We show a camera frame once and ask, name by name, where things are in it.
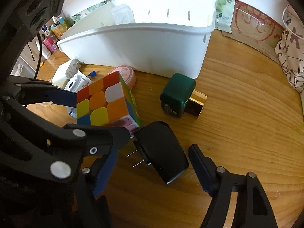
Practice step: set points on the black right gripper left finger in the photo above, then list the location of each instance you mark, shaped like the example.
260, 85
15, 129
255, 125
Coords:
92, 206

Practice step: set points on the pink container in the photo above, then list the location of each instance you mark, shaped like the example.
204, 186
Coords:
49, 43

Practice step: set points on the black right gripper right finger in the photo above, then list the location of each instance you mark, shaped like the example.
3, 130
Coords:
253, 208

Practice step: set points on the white plastic storage bin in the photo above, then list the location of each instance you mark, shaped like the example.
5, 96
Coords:
160, 37

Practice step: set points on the black power adapter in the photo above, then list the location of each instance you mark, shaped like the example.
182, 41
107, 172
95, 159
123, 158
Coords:
158, 146

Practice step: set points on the orange juice carton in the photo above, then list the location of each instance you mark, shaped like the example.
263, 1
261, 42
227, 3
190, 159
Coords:
59, 28

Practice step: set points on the colourful rubik's cube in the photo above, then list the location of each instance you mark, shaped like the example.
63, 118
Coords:
108, 102

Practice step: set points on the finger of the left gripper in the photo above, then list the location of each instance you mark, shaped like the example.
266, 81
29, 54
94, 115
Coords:
34, 91
99, 141

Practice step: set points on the cardboard box with drawing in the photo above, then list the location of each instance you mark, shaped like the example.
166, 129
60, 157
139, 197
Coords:
255, 29

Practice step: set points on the white beige rectangular box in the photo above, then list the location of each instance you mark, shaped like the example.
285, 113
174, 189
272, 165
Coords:
65, 72

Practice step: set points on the white instant camera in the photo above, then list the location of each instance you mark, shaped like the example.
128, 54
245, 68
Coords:
76, 83

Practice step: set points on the printed canvas tote bag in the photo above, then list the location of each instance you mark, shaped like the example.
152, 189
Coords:
289, 49

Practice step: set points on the round pink tin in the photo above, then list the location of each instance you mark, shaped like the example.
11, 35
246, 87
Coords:
127, 74

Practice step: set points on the green bottle with gold cap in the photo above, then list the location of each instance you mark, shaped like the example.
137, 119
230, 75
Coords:
180, 96

